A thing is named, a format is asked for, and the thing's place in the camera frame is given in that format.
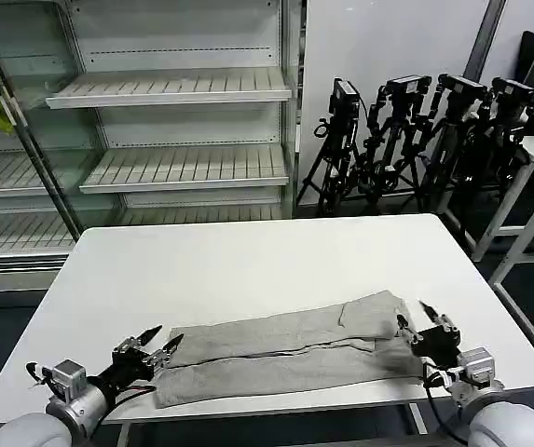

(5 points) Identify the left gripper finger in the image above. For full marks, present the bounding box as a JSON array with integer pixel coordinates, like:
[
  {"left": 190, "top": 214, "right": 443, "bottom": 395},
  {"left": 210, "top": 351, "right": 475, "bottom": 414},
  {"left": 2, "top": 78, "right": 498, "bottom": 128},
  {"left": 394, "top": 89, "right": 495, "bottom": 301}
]
[
  {"left": 145, "top": 332, "right": 185, "bottom": 372},
  {"left": 115, "top": 324, "right": 164, "bottom": 353}
]

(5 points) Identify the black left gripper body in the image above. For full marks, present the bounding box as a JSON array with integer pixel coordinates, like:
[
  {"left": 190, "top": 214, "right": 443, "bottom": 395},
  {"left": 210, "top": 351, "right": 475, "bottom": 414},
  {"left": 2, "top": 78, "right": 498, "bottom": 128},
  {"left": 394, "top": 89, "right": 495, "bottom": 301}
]
[{"left": 88, "top": 346, "right": 157, "bottom": 388}]

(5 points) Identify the grey printed t-shirt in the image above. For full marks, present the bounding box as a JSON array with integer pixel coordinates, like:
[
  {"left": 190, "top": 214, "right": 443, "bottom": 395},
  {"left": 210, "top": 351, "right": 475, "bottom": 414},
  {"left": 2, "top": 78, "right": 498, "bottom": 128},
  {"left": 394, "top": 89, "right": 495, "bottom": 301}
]
[{"left": 153, "top": 289, "right": 430, "bottom": 410}]

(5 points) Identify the grey wall column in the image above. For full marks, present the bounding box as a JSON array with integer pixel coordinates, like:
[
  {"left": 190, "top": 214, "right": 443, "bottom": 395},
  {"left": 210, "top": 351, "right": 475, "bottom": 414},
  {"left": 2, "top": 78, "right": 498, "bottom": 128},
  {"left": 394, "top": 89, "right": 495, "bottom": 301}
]
[{"left": 462, "top": 0, "right": 508, "bottom": 86}]

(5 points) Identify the white open display shelf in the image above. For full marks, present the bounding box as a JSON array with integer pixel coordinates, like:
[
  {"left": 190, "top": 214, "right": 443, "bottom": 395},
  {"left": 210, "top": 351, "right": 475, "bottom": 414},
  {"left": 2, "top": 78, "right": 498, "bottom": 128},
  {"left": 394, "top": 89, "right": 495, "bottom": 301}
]
[{"left": 45, "top": 0, "right": 308, "bottom": 225}]

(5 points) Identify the black camera tripod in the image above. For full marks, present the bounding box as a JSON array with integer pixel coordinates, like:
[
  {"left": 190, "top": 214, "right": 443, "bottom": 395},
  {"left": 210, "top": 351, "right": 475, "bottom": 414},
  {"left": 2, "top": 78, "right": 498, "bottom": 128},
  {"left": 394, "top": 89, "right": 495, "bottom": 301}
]
[
  {"left": 423, "top": 73, "right": 491, "bottom": 224},
  {"left": 294, "top": 76, "right": 368, "bottom": 216},
  {"left": 363, "top": 74, "right": 433, "bottom": 216},
  {"left": 484, "top": 76, "right": 534, "bottom": 201}
]

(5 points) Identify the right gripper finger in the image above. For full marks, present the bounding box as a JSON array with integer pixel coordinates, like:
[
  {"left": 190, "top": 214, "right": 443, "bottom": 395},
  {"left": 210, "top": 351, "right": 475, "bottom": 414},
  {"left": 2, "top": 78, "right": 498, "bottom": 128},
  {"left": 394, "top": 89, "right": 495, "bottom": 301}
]
[
  {"left": 417, "top": 300, "right": 459, "bottom": 335},
  {"left": 395, "top": 314, "right": 424, "bottom": 346}
]

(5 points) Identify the grey table frame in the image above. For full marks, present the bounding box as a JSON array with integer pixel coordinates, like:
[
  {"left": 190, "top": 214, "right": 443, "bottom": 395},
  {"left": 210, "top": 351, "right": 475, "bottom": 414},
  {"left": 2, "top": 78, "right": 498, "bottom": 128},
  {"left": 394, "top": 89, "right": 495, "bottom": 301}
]
[{"left": 115, "top": 400, "right": 431, "bottom": 447}]

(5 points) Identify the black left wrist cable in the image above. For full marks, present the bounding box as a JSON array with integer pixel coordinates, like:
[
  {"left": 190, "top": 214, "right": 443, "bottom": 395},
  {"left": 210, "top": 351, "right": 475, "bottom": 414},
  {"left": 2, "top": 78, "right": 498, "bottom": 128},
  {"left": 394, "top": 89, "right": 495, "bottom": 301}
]
[{"left": 105, "top": 382, "right": 157, "bottom": 413}]

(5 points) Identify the glass-sided display shelf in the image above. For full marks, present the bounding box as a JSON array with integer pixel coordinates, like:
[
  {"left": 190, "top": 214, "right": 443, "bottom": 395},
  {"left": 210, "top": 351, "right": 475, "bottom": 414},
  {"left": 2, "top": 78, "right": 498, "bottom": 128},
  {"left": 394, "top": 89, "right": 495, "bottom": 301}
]
[{"left": 0, "top": 0, "right": 126, "bottom": 295}]

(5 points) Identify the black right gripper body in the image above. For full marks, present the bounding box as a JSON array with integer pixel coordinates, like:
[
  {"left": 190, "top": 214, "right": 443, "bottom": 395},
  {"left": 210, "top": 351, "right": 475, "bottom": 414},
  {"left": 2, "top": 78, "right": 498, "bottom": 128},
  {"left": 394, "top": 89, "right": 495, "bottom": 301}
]
[{"left": 409, "top": 326, "right": 462, "bottom": 364}]

